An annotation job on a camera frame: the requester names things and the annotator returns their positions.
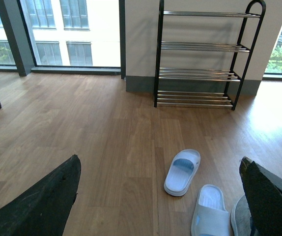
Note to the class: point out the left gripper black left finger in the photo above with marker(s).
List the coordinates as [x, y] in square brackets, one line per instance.
[44, 208]

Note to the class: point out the grey knit sneaker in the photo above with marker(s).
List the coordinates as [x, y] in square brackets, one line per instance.
[241, 219]

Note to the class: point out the black metal shoe rack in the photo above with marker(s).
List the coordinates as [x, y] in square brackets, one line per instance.
[233, 78]

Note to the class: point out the light blue slipper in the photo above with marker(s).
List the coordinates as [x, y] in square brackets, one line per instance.
[210, 217]
[181, 172]

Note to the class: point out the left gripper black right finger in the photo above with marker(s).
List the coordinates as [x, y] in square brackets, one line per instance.
[263, 191]

